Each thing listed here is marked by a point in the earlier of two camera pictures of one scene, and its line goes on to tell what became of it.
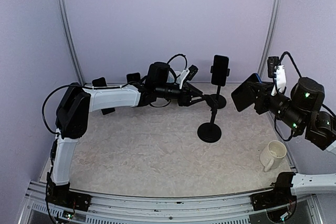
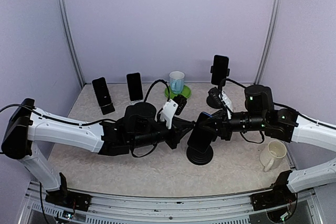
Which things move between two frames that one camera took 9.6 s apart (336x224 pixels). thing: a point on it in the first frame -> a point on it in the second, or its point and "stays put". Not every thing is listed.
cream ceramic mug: [272, 155] stays put
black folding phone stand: [107, 110] stays put
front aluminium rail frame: [112, 208] stays put
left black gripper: [187, 93] -> [180, 127]
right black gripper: [262, 104] -> [222, 127]
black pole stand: [210, 132] -> [198, 158]
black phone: [243, 96] -> [201, 137]
